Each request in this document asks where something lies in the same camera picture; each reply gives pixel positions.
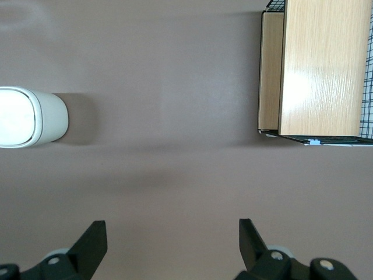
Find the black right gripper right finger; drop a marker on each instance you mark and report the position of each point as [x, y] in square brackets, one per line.
[252, 248]

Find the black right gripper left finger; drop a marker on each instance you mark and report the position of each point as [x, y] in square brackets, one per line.
[87, 248]

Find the white plastic trash can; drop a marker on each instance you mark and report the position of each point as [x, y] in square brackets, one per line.
[52, 119]

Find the white swing trash can lid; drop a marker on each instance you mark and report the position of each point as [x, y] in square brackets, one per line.
[14, 116]

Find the brown table mat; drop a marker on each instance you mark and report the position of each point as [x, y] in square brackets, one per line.
[175, 87]

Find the wooden box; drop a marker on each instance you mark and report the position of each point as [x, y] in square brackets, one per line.
[320, 73]

